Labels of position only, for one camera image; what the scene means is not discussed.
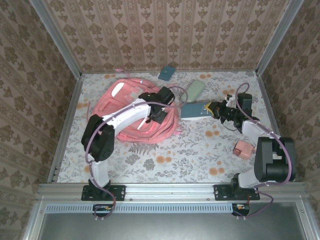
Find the teal notebook with white print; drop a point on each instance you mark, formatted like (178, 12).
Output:
(192, 111)

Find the pale green pencil case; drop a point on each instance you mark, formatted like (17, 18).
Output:
(195, 91)

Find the pink school backpack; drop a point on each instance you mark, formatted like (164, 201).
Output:
(120, 100)

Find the grey metal panel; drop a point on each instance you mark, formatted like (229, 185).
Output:
(162, 227)

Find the wide aluminium frame rail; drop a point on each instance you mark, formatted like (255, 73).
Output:
(170, 192)

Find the aluminium frame post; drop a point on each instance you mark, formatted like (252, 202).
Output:
(58, 37)
(278, 37)

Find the small dark teal wallet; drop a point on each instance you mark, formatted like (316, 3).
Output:
(166, 73)

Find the small pink box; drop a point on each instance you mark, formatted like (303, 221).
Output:
(243, 150)

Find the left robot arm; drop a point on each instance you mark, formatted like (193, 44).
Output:
(130, 116)

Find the black connector board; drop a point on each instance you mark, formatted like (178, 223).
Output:
(241, 208)
(102, 208)

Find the floral tablecloth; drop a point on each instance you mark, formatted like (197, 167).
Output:
(140, 175)

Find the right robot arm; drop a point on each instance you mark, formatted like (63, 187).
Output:
(272, 160)

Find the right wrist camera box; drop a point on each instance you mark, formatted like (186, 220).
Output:
(230, 97)

